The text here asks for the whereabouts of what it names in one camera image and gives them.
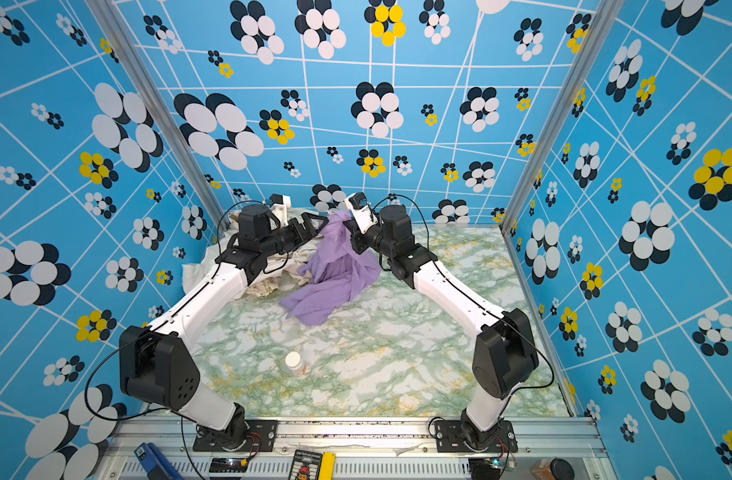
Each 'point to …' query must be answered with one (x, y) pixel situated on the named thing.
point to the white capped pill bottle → (295, 363)
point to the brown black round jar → (552, 469)
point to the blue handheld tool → (154, 464)
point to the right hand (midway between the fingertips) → (349, 219)
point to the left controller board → (228, 465)
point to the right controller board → (484, 468)
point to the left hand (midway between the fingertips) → (321, 223)
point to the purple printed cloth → (335, 272)
